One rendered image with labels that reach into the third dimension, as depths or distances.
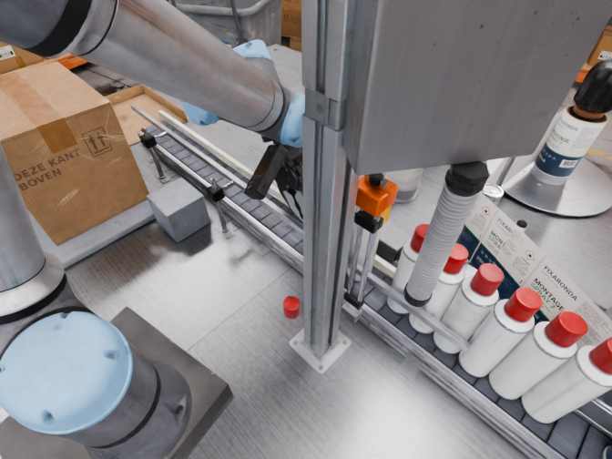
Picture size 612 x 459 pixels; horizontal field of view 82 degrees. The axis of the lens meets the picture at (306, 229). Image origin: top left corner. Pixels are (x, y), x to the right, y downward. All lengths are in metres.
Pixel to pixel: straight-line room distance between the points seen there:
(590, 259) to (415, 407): 0.51
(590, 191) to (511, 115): 0.82
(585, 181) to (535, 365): 0.68
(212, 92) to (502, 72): 0.26
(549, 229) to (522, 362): 0.46
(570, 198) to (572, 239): 0.13
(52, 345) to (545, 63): 0.52
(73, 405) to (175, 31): 0.37
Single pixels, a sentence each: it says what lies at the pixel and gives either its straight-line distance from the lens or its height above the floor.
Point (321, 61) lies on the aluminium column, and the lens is 0.32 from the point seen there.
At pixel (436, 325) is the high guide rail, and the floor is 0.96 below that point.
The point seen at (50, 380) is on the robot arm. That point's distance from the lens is 0.47.
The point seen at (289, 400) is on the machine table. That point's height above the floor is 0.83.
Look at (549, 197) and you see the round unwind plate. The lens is 1.06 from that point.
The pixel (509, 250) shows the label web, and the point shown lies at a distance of 0.69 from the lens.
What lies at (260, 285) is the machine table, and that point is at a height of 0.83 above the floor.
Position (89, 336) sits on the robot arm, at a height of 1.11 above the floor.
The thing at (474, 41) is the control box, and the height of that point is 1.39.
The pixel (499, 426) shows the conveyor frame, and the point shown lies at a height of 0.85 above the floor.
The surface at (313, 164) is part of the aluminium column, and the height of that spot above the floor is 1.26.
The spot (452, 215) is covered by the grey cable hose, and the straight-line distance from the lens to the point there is 0.36.
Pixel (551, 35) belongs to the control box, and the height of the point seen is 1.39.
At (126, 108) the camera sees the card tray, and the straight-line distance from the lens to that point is 1.52.
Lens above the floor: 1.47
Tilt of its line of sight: 47 degrees down
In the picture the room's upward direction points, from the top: straight up
